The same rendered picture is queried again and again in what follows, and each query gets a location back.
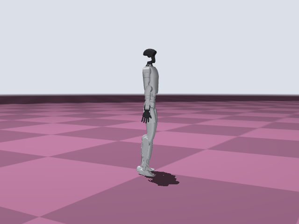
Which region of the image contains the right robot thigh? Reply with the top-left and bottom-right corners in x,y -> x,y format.
143,106 -> 157,144

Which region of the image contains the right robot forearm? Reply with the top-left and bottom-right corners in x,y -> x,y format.
144,85 -> 151,110

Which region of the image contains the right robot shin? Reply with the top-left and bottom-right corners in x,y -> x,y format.
142,137 -> 153,171

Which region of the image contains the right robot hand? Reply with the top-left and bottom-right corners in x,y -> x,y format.
141,106 -> 152,123

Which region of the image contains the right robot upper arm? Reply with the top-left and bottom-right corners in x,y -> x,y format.
142,67 -> 153,92

